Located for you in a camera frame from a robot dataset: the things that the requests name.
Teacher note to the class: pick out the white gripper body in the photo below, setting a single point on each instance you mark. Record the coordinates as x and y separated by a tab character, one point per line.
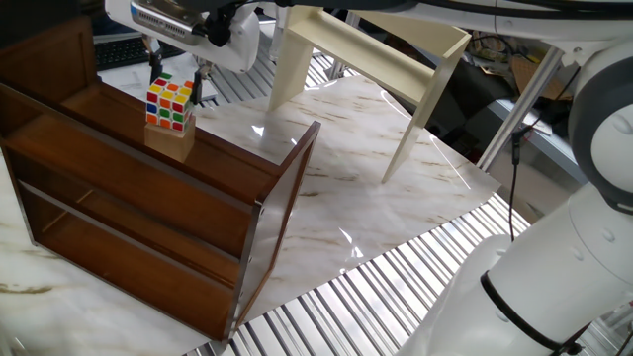
242	44

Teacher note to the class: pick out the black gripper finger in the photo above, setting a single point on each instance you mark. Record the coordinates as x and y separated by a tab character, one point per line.
155	64
197	89

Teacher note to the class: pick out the multicolour Rubik's cube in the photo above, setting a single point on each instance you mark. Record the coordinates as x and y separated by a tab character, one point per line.
168	106

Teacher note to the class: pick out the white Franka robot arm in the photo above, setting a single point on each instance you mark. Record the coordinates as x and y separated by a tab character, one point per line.
544	287

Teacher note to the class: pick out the cream white shelf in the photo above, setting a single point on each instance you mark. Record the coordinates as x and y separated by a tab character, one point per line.
356	49

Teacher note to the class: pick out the brown wooden shelf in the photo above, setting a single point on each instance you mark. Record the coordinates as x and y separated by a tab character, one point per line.
123	198

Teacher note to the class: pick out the black keyboard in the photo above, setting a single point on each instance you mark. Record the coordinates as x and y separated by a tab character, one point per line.
123	52

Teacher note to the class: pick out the printed paper sheet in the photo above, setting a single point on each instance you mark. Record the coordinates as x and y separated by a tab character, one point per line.
123	81

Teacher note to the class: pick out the light wooden block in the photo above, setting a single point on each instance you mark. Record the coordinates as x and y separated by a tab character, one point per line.
168	146

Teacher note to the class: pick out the marble pattern table sheet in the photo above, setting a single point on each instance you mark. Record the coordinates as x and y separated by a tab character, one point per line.
371	198

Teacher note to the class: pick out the brown cardboard box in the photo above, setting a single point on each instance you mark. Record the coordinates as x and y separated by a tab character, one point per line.
531	76

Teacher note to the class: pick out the aluminium frame post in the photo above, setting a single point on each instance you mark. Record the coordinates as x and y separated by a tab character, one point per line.
519	109

